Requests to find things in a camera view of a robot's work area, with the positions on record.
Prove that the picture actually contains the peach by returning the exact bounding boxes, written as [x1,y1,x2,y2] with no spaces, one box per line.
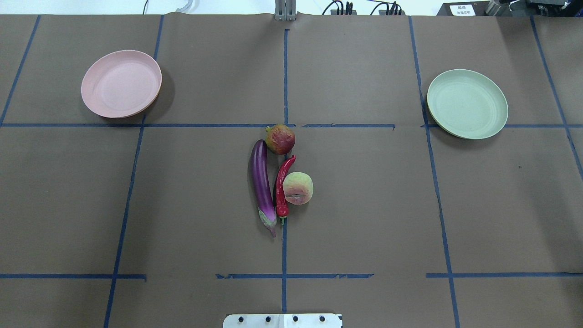
[282,172,314,205]

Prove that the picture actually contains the red green pomegranate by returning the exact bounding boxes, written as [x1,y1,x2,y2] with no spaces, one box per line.
[265,124,296,155]

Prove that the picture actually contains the purple eggplant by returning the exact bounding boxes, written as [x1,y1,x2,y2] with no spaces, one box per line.
[250,139,277,238]

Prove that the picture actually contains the red chili pepper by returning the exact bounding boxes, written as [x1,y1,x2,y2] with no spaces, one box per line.
[274,155,296,226]

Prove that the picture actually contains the green plate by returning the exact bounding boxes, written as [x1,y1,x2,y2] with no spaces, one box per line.
[427,69,509,140]

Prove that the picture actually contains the pink plate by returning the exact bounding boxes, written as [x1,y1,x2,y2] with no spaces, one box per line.
[81,50,162,119]

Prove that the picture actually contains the black labelled box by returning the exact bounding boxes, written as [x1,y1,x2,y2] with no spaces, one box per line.
[436,0,489,17]

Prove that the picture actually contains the grey aluminium post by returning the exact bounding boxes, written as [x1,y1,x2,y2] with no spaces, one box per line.
[274,0,297,21]

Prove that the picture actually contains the white camera stand base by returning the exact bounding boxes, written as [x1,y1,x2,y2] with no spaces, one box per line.
[223,313,343,328]

